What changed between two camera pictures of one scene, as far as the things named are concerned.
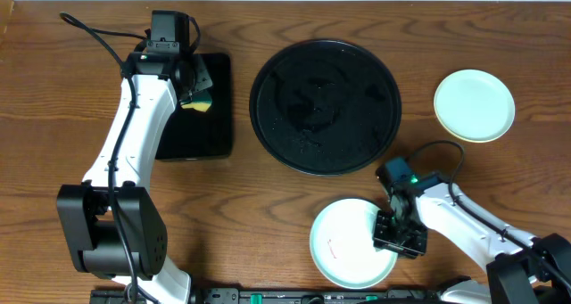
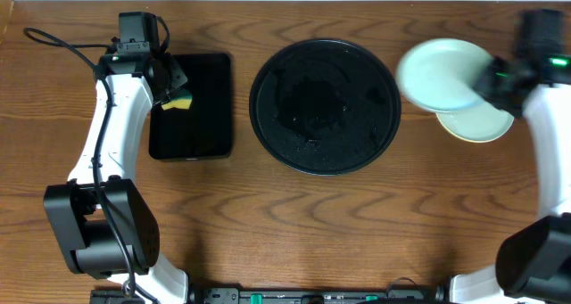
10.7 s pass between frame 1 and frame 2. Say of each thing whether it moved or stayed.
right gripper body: moved
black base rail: stayed
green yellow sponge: moved
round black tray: stayed
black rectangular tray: stayed
